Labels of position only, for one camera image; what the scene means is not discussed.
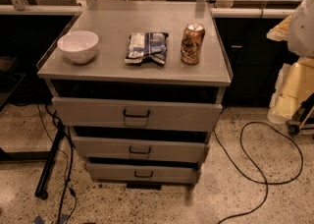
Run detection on grey bottom drawer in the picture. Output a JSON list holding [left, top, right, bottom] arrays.
[[86, 163, 200, 184]]

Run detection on grey drawer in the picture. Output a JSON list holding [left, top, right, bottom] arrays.
[[86, 163, 200, 184], [52, 97, 222, 132], [73, 137, 209, 163]]

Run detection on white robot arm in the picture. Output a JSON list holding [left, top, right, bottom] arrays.
[[266, 0, 314, 124]]

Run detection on grey top drawer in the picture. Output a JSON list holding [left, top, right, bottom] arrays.
[[52, 97, 222, 132]]

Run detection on grey drawer cabinet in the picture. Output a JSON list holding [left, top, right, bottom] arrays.
[[38, 1, 233, 174]]

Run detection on grey middle drawer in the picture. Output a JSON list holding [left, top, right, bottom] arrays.
[[73, 137, 209, 163]]

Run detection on black caster wheel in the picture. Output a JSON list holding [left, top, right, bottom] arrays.
[[287, 123, 300, 137]]

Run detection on orange soda can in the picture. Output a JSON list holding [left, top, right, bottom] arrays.
[[181, 23, 205, 65]]

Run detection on blue white snack bag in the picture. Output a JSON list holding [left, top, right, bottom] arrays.
[[125, 32, 169, 66]]

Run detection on white ceramic bowl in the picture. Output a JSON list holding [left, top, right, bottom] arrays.
[[57, 30, 99, 64]]

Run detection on black stand leg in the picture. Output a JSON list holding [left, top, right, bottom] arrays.
[[34, 121, 65, 200]]

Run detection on black floor cable right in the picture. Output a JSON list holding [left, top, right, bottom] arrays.
[[212, 121, 305, 224]]

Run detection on black cables left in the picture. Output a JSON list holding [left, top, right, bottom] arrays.
[[36, 103, 79, 224]]

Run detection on white horizontal rail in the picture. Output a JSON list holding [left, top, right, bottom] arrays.
[[0, 5, 294, 19]]

